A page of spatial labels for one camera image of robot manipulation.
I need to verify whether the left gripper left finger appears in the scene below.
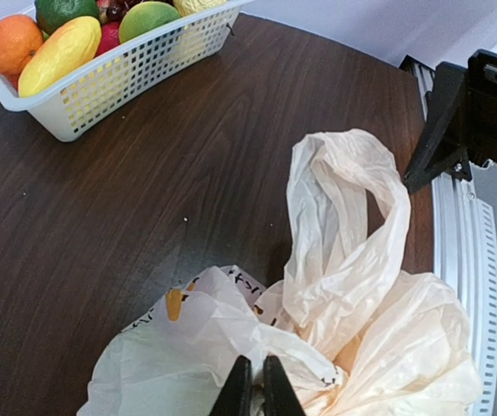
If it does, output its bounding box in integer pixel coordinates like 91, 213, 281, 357
209, 355, 252, 416

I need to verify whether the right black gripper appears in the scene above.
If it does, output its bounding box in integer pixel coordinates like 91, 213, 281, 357
403, 49, 497, 194

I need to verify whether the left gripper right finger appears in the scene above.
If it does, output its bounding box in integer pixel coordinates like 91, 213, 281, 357
263, 355, 304, 416

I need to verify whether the beige plastic bag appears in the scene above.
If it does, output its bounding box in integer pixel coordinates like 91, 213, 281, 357
80, 129, 481, 415

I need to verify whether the white plastic basket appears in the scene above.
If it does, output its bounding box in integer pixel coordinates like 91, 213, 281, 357
0, 1, 244, 142

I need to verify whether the yellow lemon in basket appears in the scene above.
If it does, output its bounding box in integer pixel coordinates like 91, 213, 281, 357
173, 0, 226, 16

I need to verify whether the green yellow mango in basket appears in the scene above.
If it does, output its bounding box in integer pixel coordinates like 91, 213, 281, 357
119, 1, 181, 44

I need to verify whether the red apple in basket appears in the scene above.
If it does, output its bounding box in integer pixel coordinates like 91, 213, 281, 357
95, 22, 120, 57

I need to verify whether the red grape bunch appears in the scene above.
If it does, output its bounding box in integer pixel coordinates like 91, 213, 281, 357
96, 0, 141, 25

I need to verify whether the green lime in basket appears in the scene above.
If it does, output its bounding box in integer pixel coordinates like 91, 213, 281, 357
35, 0, 100, 35

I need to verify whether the orange in basket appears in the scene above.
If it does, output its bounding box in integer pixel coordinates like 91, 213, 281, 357
0, 14, 44, 78

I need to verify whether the aluminium front rail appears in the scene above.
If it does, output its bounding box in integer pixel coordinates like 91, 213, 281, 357
397, 54, 497, 416

